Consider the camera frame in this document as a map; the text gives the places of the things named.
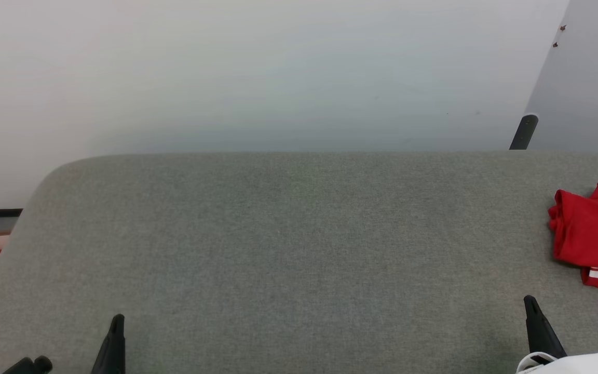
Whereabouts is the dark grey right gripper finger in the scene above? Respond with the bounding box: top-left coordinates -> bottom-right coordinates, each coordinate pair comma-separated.
523,295 -> 568,360

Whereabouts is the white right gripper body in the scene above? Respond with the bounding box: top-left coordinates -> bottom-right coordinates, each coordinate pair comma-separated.
515,352 -> 598,374

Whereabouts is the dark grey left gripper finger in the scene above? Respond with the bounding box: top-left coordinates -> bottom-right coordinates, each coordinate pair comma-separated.
90,314 -> 126,374

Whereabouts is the red and white jersey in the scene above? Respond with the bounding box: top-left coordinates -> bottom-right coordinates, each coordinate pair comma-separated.
547,181 -> 598,291

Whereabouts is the black pole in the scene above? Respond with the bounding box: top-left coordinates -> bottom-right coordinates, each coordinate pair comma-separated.
509,114 -> 539,151

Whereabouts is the grey partition panel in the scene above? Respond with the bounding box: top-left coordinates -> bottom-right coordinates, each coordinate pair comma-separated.
525,0 -> 598,159

